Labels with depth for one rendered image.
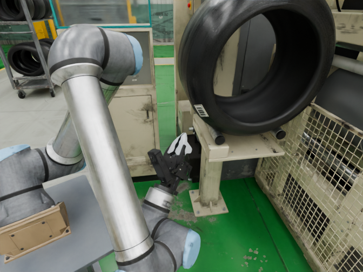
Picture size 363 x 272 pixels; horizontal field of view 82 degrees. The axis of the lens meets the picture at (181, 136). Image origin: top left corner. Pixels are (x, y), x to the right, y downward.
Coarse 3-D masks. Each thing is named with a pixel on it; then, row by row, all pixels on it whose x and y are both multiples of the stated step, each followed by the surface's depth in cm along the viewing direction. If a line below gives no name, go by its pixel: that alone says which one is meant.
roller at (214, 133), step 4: (208, 128) 99; (212, 128) 94; (212, 132) 93; (216, 132) 91; (220, 132) 91; (212, 136) 92; (216, 136) 89; (220, 136) 88; (216, 140) 89; (220, 140) 89; (224, 140) 89; (220, 144) 90
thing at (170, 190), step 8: (168, 160) 71; (176, 160) 68; (176, 168) 68; (184, 168) 72; (176, 176) 71; (184, 176) 71; (160, 184) 70; (168, 184) 69; (176, 184) 71; (168, 192) 66; (176, 192) 71
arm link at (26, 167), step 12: (24, 144) 83; (0, 156) 76; (12, 156) 78; (24, 156) 81; (36, 156) 84; (0, 168) 75; (12, 168) 77; (24, 168) 79; (36, 168) 82; (48, 168) 85; (0, 180) 75; (12, 180) 76; (24, 180) 78; (36, 180) 82; (0, 192) 74; (12, 192) 75
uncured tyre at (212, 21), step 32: (224, 0) 64; (256, 0) 62; (288, 0) 63; (320, 0) 66; (192, 32) 71; (224, 32) 65; (288, 32) 95; (320, 32) 69; (192, 64) 72; (288, 64) 101; (320, 64) 76; (192, 96) 78; (224, 96) 110; (256, 96) 110; (288, 96) 99; (224, 128) 85; (256, 128) 87
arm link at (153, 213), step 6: (144, 204) 65; (150, 204) 64; (144, 210) 64; (150, 210) 63; (156, 210) 63; (162, 210) 64; (168, 210) 66; (144, 216) 63; (150, 216) 63; (156, 216) 63; (162, 216) 64; (150, 222) 61; (156, 222) 61; (150, 228) 60; (150, 234) 60
